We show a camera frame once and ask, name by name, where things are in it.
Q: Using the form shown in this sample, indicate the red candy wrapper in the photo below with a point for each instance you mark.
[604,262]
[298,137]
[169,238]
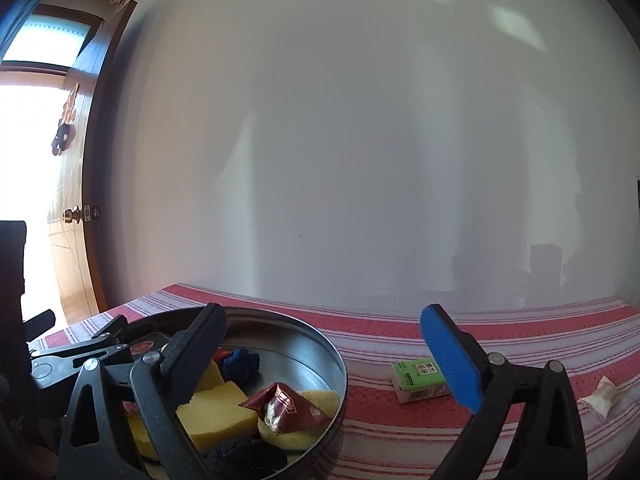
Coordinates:
[283,410]

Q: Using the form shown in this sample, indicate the dark door hanging ornament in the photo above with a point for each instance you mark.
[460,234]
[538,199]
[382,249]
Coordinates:
[58,144]

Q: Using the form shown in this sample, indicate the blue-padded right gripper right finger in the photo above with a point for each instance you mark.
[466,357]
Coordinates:
[548,442]

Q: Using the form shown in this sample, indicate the wooden door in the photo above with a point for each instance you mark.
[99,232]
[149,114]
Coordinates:
[55,49]

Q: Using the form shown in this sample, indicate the brass door knob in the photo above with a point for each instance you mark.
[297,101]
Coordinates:
[86,213]

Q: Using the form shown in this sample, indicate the green tissue pack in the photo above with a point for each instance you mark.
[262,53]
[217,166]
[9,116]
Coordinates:
[417,380]

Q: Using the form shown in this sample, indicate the black playing card box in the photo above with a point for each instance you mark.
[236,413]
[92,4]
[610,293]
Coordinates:
[154,341]

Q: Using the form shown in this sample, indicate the beige snack packet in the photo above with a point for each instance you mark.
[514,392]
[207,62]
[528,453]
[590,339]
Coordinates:
[603,398]

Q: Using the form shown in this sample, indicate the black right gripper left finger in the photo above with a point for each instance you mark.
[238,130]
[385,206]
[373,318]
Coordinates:
[97,442]

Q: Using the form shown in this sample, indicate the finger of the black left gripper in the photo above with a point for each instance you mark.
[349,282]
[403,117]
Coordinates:
[53,373]

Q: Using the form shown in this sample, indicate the yellow green scrub sponge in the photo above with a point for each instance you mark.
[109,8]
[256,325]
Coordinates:
[141,437]

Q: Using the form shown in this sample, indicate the yellow sponge block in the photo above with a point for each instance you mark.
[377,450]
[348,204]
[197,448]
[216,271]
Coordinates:
[215,416]

